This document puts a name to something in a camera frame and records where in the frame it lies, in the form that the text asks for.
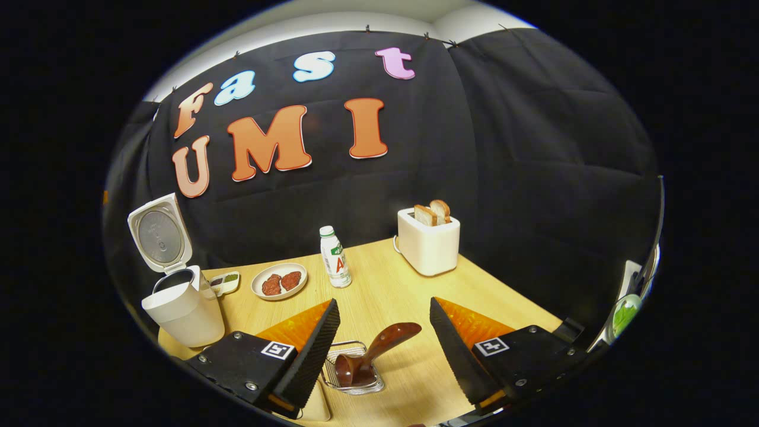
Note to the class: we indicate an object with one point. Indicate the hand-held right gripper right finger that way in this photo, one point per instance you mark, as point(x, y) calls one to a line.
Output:
point(459, 356)

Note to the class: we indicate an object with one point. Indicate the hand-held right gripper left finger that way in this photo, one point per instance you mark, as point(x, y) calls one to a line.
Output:
point(308, 356)

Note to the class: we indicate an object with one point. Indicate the brown wooden spoon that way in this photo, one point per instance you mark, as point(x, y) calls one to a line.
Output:
point(385, 341)

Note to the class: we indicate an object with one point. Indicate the white rice cooker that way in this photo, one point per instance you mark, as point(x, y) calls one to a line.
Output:
point(184, 314)

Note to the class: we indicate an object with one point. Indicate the red meat patty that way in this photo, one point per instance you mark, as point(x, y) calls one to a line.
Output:
point(290, 280)
point(271, 285)

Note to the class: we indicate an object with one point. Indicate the white round plate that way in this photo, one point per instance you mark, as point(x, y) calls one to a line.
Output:
point(261, 292)

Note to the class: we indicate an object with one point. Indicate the white drink bottle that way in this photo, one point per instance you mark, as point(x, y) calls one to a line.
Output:
point(336, 261)

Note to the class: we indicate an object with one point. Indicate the small white condiment dish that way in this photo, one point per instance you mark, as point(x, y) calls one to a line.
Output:
point(225, 283)

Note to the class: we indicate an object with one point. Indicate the black table edge pad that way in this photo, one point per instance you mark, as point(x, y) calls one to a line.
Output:
point(569, 331)

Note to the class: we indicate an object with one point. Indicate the cream white toaster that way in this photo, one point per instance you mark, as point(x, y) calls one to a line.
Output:
point(430, 246)

